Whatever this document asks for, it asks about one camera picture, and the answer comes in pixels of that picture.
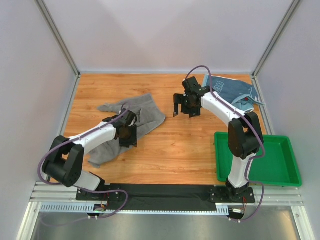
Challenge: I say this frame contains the green plastic tray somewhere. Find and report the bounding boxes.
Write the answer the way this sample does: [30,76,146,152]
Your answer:
[214,132,302,187]

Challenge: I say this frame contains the aluminium frame post left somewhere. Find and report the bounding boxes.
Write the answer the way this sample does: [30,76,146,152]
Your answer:
[34,0,81,77]

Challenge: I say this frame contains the blue patterned towel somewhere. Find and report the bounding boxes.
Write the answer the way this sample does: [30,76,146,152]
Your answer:
[202,74,264,113]

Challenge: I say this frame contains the grey terry towel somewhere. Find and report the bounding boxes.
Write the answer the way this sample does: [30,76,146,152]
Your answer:
[87,92,167,169]

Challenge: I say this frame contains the aluminium frame post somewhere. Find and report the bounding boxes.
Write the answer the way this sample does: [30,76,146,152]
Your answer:
[251,0,302,79]
[34,0,81,77]

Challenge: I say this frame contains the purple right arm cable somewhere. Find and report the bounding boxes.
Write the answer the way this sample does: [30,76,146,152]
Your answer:
[186,65,266,224]

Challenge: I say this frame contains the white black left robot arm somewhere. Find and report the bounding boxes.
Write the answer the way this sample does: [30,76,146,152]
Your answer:
[37,108,138,194]

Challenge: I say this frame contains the aluminium frame post right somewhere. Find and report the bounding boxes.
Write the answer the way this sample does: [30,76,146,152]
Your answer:
[251,0,302,79]

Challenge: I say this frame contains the aluminium front rail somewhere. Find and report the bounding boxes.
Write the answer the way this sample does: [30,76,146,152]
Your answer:
[29,182,304,216]

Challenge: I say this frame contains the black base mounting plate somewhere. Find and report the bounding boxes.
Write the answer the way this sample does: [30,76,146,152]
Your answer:
[76,183,256,212]

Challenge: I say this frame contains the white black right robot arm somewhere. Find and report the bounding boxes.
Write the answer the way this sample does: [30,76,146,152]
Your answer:
[173,77,264,201]

